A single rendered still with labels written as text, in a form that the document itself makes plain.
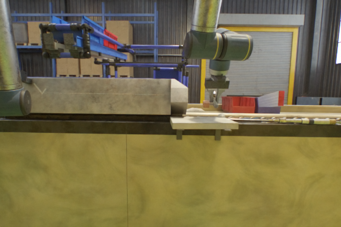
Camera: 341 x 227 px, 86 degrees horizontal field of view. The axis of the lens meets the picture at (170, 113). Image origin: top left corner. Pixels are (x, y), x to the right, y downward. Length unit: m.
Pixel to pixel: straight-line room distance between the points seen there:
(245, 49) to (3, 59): 0.89
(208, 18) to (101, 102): 0.68
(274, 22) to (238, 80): 3.68
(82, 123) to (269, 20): 12.18
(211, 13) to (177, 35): 11.08
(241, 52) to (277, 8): 12.87
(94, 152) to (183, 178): 0.52
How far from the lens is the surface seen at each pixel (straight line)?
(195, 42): 0.78
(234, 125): 0.89
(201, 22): 0.78
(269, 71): 12.70
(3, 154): 1.43
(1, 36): 0.86
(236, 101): 1.91
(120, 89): 1.05
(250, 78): 12.24
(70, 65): 11.38
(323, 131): 1.30
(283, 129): 1.17
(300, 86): 13.70
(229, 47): 0.83
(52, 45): 1.09
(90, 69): 10.88
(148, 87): 1.03
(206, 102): 1.10
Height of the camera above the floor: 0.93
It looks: 7 degrees down
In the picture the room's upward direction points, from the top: 1 degrees clockwise
